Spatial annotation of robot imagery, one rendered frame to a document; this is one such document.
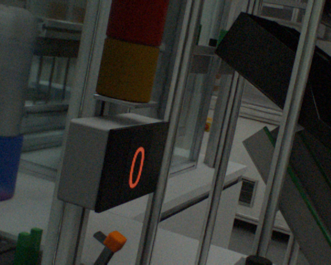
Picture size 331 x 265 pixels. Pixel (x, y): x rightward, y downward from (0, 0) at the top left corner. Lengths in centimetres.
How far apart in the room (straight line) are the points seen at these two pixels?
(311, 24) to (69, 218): 47
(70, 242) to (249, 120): 435
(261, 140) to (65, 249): 45
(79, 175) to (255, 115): 437
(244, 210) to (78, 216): 442
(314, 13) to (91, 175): 49
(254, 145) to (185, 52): 17
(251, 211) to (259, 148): 401
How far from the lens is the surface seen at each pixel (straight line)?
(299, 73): 96
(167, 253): 148
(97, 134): 56
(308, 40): 96
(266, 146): 100
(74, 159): 57
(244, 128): 497
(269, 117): 489
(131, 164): 60
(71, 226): 63
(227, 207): 258
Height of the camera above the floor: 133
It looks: 9 degrees down
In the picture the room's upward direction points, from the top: 11 degrees clockwise
